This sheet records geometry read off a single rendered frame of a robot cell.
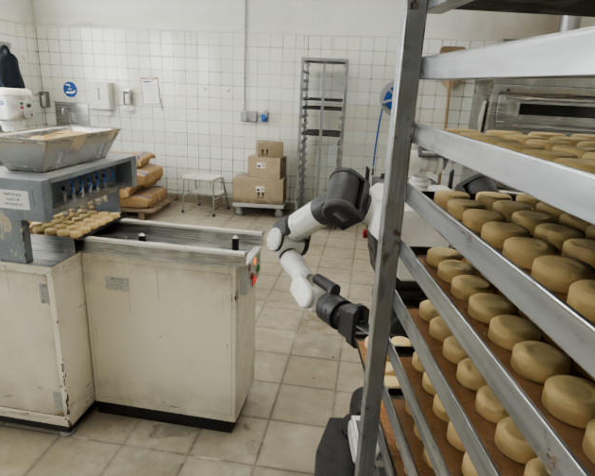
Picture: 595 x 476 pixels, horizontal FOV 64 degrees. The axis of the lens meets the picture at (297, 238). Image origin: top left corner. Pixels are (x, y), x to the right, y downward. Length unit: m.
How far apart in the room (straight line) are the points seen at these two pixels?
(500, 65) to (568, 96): 4.69
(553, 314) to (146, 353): 2.05
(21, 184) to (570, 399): 1.90
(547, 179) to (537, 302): 0.09
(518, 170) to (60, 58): 6.85
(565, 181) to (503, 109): 4.65
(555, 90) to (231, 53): 3.52
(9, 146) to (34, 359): 0.88
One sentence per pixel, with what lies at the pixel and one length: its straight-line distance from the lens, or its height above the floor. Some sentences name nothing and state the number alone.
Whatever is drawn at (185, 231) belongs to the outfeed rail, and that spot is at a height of 0.87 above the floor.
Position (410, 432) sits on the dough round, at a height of 1.04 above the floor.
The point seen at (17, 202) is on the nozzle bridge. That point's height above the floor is 1.09.
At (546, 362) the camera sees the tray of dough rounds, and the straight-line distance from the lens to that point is 0.50.
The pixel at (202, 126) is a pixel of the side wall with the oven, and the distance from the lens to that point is 6.31.
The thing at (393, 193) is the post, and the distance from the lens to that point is 0.75.
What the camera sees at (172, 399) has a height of 0.16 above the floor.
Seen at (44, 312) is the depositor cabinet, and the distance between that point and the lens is 2.22.
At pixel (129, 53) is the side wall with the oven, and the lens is 6.65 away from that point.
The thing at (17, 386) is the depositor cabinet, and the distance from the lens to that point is 2.51.
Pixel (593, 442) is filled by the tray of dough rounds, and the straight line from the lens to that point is 0.43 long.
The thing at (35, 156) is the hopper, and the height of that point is 1.25.
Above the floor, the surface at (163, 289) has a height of 0.71.
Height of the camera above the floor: 1.56
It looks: 18 degrees down
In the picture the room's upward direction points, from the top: 3 degrees clockwise
